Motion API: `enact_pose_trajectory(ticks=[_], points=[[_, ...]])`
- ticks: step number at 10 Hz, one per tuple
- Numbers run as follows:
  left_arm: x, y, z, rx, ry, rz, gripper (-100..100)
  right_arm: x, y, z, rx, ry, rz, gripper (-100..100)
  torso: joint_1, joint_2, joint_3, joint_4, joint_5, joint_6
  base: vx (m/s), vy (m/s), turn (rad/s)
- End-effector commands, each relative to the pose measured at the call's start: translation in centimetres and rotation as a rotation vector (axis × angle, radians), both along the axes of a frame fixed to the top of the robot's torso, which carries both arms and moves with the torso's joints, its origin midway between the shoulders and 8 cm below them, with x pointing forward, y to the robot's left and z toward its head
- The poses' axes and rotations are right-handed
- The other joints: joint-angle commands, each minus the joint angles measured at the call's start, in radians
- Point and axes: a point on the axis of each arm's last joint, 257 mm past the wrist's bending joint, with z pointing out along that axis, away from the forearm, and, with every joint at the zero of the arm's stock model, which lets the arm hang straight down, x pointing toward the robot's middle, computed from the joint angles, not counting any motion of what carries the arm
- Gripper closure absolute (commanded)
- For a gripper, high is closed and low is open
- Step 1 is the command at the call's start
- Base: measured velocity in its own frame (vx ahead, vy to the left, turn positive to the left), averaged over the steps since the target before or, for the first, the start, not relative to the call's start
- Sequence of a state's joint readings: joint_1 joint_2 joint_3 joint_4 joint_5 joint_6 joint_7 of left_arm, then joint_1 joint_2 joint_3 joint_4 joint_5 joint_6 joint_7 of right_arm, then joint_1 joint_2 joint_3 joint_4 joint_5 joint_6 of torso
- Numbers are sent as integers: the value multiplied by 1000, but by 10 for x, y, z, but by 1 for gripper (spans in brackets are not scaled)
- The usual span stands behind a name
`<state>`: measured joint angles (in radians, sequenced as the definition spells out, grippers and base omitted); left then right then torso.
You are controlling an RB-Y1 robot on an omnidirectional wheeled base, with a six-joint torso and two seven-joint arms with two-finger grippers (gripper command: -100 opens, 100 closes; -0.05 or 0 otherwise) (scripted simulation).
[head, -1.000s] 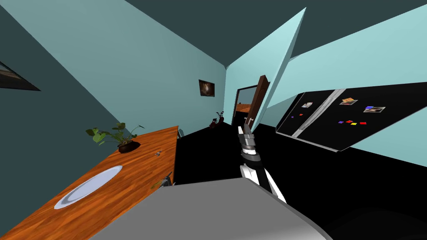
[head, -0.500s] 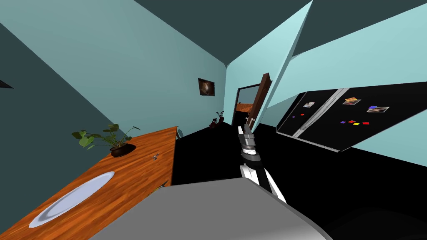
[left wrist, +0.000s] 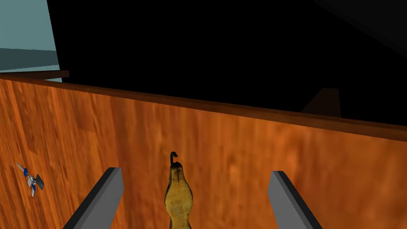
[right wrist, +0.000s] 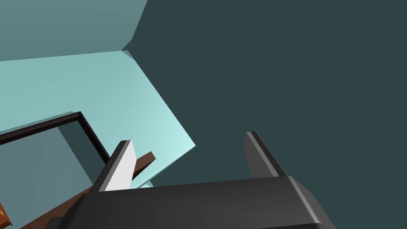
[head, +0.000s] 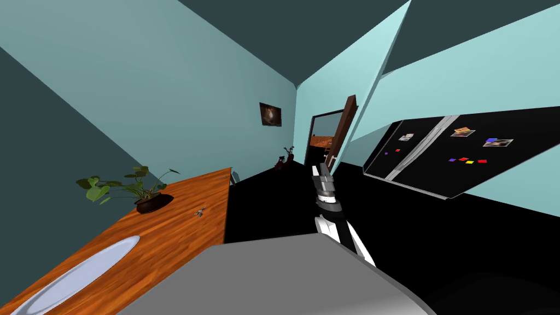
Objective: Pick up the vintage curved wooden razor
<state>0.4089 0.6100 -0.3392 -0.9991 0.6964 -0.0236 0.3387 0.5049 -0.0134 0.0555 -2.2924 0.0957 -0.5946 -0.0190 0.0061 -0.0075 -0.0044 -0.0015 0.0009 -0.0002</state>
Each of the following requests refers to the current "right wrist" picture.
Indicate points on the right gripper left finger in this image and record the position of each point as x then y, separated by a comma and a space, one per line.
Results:
119, 171

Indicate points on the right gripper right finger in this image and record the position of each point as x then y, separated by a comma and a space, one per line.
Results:
259, 160

